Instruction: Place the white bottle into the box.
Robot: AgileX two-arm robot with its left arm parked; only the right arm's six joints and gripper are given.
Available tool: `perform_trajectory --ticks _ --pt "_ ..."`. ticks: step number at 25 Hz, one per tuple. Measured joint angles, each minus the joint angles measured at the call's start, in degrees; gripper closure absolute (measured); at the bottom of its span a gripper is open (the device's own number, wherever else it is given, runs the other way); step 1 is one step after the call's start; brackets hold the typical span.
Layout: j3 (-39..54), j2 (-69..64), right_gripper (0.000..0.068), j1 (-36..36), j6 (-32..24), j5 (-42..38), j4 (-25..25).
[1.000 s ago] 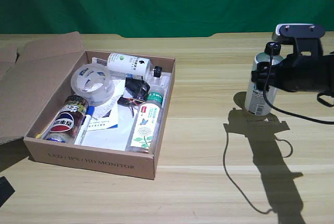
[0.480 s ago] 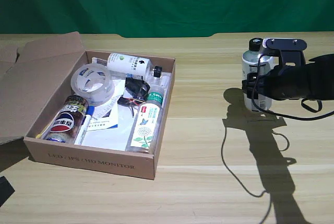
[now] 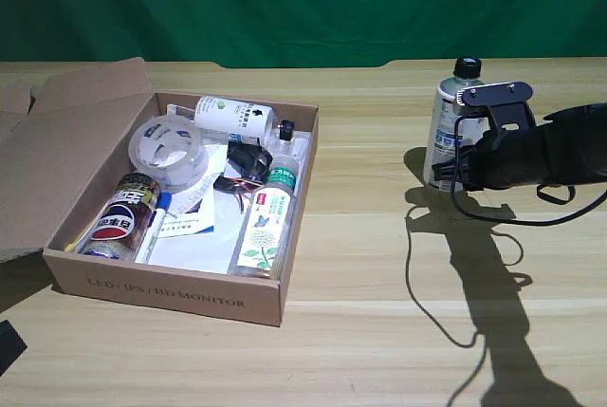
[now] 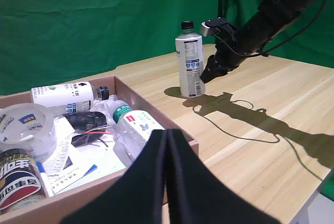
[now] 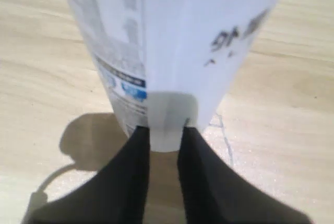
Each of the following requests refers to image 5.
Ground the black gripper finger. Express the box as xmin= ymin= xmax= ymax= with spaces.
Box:
xmin=26 ymin=126 xmax=151 ymax=224
xmin=177 ymin=126 xmax=314 ymax=224

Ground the white bottle with black cap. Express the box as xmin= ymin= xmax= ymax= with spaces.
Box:
xmin=56 ymin=0 xmax=293 ymax=154

